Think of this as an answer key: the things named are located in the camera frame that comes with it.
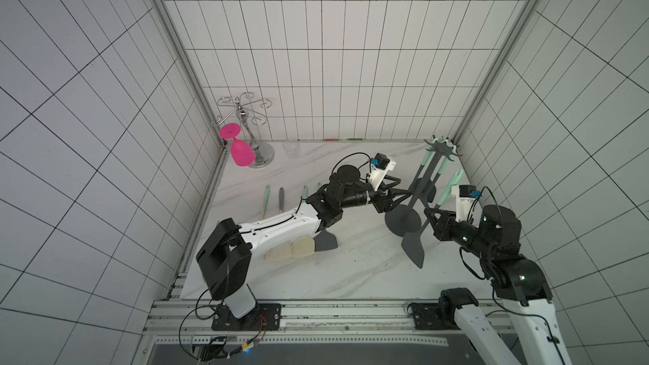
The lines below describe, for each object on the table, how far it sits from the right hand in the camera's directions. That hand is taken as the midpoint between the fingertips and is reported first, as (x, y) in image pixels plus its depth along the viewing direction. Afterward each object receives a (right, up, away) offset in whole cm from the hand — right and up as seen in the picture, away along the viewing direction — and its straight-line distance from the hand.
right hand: (425, 206), depth 69 cm
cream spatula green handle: (-52, -3, +31) cm, 61 cm away
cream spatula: (-36, -17, +16) cm, 42 cm away
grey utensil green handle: (-28, -16, +18) cm, 37 cm away
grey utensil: (-3, -10, 0) cm, 11 cm away
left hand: (-7, +4, 0) cm, 8 cm away
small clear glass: (-44, +19, +44) cm, 65 cm away
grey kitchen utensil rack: (+1, -10, +24) cm, 26 cm away
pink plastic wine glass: (-60, +16, +24) cm, 66 cm away
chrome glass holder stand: (-59, +34, +24) cm, 72 cm away
